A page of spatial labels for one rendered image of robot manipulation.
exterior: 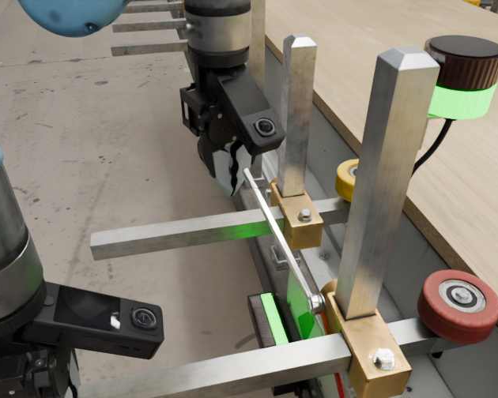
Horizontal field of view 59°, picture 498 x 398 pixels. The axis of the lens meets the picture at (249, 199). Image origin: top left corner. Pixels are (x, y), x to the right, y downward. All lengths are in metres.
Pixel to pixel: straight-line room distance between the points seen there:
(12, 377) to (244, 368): 0.22
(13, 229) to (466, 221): 0.54
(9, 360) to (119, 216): 1.72
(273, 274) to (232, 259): 1.03
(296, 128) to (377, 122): 0.27
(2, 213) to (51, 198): 2.02
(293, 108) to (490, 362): 0.44
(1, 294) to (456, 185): 0.60
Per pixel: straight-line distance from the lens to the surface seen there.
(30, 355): 0.41
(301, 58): 0.59
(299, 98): 0.62
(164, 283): 1.75
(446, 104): 0.38
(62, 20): 0.38
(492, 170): 0.78
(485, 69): 0.38
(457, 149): 0.82
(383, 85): 0.37
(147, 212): 2.10
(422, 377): 0.81
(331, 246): 0.97
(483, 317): 0.53
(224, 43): 0.51
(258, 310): 0.73
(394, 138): 0.38
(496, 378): 0.71
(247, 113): 0.51
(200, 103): 0.55
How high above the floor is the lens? 1.28
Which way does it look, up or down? 37 degrees down
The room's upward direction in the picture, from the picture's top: straight up
